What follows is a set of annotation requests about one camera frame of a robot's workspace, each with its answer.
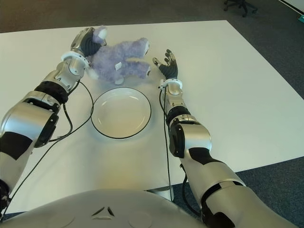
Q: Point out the silver table leg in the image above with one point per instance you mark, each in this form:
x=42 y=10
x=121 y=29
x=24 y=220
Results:
x=164 y=190

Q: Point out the white plate black rim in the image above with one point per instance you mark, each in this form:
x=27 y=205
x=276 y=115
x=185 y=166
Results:
x=121 y=114

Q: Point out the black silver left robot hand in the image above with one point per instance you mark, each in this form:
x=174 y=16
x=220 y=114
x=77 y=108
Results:
x=86 y=44

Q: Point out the black office chair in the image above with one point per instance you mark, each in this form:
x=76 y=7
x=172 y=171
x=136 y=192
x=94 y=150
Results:
x=242 y=6

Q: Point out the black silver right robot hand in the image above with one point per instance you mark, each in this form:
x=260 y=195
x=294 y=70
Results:
x=169 y=70

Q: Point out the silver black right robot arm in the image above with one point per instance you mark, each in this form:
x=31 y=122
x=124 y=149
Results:
x=194 y=135

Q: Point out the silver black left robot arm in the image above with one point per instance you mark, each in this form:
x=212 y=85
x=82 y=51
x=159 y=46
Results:
x=35 y=118

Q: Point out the purple plush bunny doll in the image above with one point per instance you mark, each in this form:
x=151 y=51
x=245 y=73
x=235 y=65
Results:
x=121 y=61

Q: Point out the grey robot torso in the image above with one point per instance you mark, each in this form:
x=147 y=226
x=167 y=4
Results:
x=107 y=209

